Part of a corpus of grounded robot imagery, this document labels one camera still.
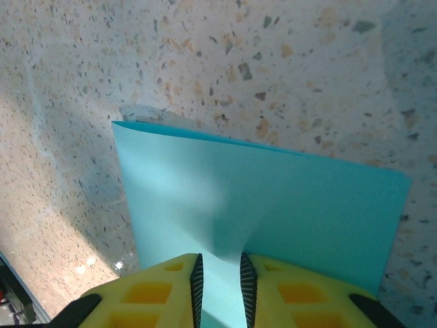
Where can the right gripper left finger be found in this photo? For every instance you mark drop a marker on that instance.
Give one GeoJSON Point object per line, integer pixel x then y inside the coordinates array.
{"type": "Point", "coordinates": [177, 307]}

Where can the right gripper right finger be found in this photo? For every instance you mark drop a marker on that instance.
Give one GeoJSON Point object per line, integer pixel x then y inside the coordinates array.
{"type": "Point", "coordinates": [273, 307]}

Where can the light blue paper sheet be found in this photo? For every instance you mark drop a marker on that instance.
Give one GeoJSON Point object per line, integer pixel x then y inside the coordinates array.
{"type": "Point", "coordinates": [256, 191]}

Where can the long aluminium mounting rail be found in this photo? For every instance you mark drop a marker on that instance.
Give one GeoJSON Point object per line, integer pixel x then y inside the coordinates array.
{"type": "Point", "coordinates": [24, 294]}

